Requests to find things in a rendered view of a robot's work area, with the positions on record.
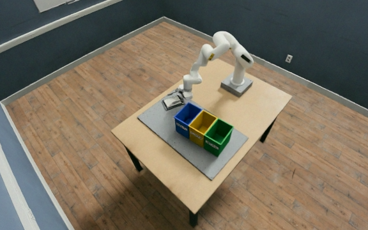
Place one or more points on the green returns bin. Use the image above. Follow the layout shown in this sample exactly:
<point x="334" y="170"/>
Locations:
<point x="216" y="136"/>

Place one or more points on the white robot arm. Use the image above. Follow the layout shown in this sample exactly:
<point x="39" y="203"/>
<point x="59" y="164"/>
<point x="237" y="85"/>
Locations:
<point x="224" y="42"/>

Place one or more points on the yellow recycling bin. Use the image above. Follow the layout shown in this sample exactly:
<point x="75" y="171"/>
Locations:
<point x="199" y="126"/>

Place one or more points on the blue bin with label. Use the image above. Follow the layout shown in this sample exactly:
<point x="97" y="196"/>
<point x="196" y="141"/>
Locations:
<point x="184" y="117"/>

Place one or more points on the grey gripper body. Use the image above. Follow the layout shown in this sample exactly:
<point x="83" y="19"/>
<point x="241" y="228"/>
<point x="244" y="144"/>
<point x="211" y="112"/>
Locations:
<point x="187" y="95"/>

